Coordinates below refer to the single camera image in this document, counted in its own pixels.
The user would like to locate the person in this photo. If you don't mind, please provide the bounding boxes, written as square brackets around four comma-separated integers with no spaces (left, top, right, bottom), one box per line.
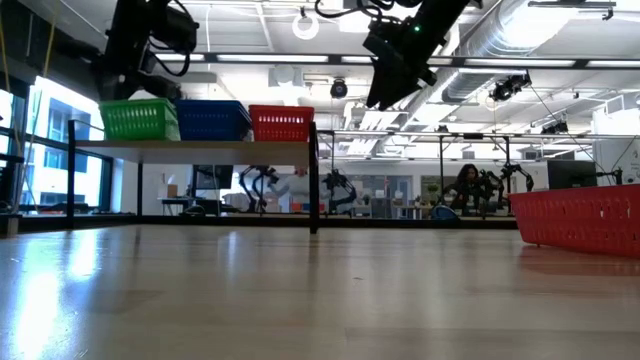
[269,167,312,201]
[448,163,485,214]

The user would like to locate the white ring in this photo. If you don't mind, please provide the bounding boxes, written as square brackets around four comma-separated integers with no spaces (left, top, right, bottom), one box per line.
[291,12,321,41]

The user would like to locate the overhead light bar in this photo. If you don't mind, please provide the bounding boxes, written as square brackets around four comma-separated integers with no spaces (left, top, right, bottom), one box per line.
[149,49,640,71]

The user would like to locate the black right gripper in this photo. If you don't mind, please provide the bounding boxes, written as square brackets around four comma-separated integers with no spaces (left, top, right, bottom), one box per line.
[362,22,439,112]

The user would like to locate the wooden shelf with black legs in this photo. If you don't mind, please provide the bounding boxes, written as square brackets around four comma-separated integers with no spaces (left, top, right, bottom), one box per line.
[66,119,321,236]

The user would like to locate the yellow cable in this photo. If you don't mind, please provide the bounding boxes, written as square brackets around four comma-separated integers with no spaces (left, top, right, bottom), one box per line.
[27,9,57,156]

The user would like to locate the blue rounded object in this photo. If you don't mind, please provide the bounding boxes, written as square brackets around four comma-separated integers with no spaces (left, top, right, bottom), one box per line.
[430,204,460,222]

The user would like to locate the black camera cluster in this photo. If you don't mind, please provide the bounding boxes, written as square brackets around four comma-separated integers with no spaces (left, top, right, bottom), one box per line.
[488,72,533,103]

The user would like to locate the silver ventilation duct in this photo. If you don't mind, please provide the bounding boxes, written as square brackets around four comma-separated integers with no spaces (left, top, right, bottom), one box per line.
[439,0,581,104]

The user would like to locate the black spotlight cluster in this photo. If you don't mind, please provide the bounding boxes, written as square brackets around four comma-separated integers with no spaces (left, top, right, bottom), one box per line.
[541,119,571,136]

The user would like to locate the black computer monitor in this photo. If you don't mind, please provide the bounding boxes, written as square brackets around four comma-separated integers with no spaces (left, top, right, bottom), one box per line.
[193,164,235,191]
[546,159,599,191]

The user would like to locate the black aluminium rail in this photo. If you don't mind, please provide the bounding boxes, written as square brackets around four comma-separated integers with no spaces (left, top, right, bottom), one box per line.
[19,213,519,232]

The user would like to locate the black metal frame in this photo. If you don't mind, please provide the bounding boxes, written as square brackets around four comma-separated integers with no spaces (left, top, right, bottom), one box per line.
[317,128,640,217]

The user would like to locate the black track light fixture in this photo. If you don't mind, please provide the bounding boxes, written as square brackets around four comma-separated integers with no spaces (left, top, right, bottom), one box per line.
[527,0,617,22]

